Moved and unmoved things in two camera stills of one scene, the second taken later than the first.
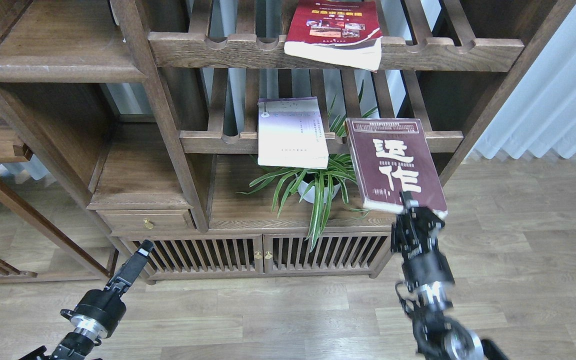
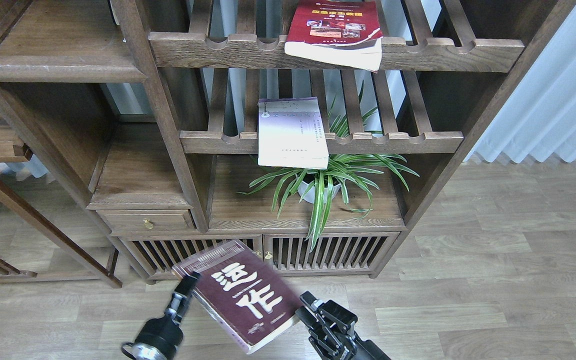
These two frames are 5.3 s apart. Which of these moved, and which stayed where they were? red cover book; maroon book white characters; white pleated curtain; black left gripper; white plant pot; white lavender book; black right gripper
Moved: black left gripper; black right gripper; maroon book white characters
Stayed: white plant pot; red cover book; white pleated curtain; white lavender book
